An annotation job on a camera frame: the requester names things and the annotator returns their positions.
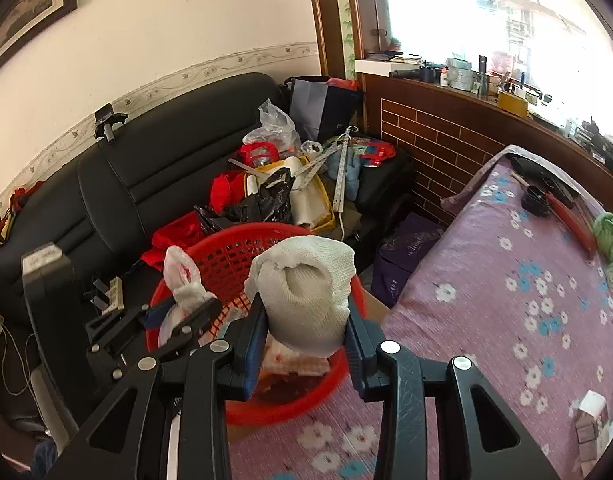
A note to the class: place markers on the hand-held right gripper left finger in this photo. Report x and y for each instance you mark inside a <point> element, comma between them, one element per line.
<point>254,340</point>

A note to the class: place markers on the red cloth bag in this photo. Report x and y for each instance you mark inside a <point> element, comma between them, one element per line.
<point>179,232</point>

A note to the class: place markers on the red plastic basket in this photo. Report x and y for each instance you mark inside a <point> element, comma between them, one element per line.
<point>226,260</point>

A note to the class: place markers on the white crumpled tissue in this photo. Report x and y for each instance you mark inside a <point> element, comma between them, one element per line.
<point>593,402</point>

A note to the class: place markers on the yellow bag with white rolls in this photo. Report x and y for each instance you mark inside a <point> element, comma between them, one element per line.
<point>311,195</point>

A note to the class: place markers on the brown cardboard box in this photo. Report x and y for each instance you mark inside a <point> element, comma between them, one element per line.
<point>376,305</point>

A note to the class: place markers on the framed picture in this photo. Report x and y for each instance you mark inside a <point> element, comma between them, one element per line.
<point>31,10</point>

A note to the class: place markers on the black flat case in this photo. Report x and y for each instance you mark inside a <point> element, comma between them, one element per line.
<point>541,177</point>

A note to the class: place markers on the dark grey shopping bag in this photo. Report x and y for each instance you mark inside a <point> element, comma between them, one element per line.
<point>321,110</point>

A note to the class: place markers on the dark tall bottle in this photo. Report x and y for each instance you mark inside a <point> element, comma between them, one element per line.
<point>482,77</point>

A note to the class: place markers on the window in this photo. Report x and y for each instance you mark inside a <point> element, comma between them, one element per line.
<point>436,10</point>

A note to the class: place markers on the pinkish white plastic wrapper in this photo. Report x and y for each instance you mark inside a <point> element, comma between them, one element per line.
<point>291,362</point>

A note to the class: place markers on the white knit glove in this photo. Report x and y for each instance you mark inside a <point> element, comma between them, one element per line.
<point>306,290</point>

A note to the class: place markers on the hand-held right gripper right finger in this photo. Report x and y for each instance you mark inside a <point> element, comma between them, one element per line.
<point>354,350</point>

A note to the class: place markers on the red printed bag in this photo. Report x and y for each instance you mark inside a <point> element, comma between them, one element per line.
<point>376,152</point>

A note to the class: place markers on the white and red plastic bag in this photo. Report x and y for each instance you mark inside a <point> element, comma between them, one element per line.
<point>181,270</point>

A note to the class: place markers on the bamboo wall painting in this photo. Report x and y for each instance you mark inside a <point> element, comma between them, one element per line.
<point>347,15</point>

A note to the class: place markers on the black clip holder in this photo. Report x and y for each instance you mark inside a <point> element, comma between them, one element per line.
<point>109,120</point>

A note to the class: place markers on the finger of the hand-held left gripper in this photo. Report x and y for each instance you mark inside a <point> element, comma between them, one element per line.
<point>196,317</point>
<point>114,327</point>

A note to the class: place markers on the black suitcase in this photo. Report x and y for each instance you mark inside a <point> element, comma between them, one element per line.
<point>386,185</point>

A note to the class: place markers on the red clear packaging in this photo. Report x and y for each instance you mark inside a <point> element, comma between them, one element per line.
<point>259,154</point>

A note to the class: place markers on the black round container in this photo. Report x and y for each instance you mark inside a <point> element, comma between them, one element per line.
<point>535,201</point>

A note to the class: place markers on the black plastic bag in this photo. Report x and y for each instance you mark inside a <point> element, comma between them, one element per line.
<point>256,205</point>

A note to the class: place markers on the purple bag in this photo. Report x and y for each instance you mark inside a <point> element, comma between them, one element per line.
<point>406,255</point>

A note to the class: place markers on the purple floral sheet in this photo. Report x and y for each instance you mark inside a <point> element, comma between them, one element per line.
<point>486,310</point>

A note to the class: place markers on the blue cloth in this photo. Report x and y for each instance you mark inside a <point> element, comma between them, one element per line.
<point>352,175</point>

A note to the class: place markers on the wooden brick-pattern counter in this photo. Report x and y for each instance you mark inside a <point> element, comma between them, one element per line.
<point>436,130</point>

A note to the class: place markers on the yellow box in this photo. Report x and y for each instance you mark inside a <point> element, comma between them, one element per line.
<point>512,104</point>

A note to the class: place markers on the green plastic bag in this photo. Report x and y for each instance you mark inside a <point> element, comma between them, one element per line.
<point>608,240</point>

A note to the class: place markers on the black leather sofa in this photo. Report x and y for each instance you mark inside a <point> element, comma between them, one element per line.
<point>136,160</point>

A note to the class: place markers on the white flat board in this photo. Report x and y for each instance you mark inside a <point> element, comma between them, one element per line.
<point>381,66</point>

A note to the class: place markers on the long red box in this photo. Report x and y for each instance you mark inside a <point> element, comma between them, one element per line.
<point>573,222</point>

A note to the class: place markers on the clear crumpled plastic bag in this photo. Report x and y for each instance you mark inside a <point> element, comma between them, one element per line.
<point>271,127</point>

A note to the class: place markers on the folding metal ruler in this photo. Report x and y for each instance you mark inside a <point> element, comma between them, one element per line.
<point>341,175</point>

